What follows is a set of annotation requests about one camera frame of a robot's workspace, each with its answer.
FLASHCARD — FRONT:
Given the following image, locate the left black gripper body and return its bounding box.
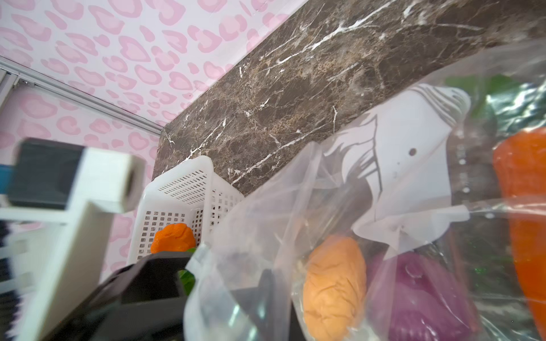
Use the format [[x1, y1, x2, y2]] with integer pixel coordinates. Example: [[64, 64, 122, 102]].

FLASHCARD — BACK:
[[42, 251, 274, 341]]

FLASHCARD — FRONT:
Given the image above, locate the orange tomato toy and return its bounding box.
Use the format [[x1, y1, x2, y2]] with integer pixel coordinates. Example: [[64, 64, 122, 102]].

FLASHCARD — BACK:
[[151, 223, 196, 254]]

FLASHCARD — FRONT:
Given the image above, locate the white perforated plastic basket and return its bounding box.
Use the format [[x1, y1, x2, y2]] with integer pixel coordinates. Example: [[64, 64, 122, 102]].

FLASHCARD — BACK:
[[127, 156, 244, 265]]

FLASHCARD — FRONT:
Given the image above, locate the small orange fruit toy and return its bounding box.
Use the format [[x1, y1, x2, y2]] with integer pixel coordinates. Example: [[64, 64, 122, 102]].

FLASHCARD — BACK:
[[303, 236, 367, 340]]

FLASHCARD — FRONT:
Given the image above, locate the purple onion toy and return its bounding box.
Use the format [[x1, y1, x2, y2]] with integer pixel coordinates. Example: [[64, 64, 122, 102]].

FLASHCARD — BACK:
[[366, 252, 479, 340]]

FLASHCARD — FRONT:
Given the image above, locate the clear zip top bag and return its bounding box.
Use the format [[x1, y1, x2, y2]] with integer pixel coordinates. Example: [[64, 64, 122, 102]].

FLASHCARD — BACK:
[[196, 40, 545, 340]]

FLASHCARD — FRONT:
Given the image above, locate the orange carrot toy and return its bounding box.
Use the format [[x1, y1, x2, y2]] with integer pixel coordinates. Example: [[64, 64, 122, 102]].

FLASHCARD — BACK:
[[493, 128, 545, 340]]

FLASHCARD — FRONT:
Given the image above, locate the green lettuce toy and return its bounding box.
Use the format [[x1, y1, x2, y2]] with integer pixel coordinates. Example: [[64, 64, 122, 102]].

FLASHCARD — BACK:
[[178, 270, 196, 296]]

